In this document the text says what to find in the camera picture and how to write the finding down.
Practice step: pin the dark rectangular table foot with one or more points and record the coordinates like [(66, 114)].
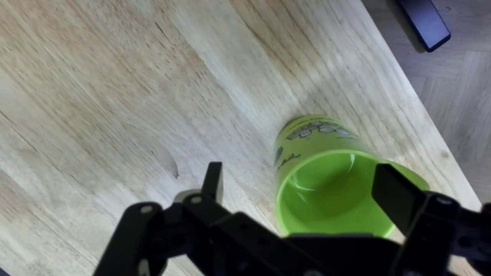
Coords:
[(423, 20)]

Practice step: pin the green ceramic mug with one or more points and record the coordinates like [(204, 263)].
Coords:
[(326, 184)]

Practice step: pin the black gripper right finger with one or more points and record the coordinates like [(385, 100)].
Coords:
[(445, 230)]

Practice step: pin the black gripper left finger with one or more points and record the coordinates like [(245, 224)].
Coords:
[(153, 230)]

